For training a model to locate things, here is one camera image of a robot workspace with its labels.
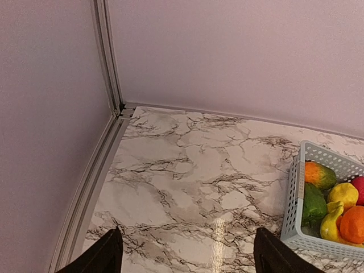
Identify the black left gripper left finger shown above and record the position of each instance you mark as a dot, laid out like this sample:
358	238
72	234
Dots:
104	256

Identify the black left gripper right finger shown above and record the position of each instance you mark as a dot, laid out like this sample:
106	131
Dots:
272	255

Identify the yellow toy bananas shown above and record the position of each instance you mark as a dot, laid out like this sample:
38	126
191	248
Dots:
329	229

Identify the orange toy orange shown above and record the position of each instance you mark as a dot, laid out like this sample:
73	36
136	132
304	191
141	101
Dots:
351	226

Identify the yellow toy pear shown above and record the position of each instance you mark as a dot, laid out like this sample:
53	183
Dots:
344	192

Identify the red toy apple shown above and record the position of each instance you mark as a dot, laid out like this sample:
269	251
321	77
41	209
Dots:
358	183

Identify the light blue plastic basket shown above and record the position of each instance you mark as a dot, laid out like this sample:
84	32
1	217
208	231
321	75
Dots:
292	235

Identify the dark green toy pepper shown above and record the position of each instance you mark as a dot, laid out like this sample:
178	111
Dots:
314	206

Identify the left aluminium frame post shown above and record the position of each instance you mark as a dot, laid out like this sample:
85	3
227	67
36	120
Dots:
104	39

